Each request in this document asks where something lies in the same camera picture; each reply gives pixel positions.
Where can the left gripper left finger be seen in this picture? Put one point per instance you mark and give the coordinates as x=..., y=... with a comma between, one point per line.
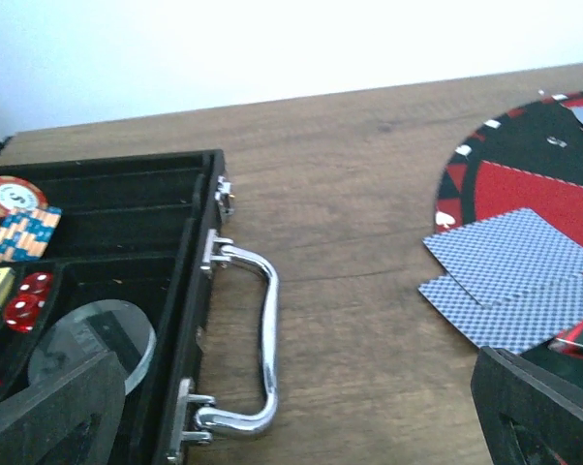
x=71, y=417

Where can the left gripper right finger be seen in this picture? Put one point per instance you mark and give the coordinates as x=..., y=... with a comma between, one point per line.
x=527, y=415

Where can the clear dealer button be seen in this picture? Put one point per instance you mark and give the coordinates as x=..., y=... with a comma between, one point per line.
x=101, y=326

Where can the red die middle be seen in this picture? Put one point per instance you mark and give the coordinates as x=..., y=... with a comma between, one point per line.
x=22, y=311

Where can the red die top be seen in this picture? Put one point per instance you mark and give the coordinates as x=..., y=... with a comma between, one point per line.
x=38, y=283

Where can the chips inside case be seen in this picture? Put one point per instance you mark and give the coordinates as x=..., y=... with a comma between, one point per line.
x=27, y=221

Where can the round red black poker mat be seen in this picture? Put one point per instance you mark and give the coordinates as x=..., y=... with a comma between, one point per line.
x=529, y=157

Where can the chrome case handle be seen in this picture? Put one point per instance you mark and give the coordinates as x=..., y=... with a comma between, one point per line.
x=209, y=418

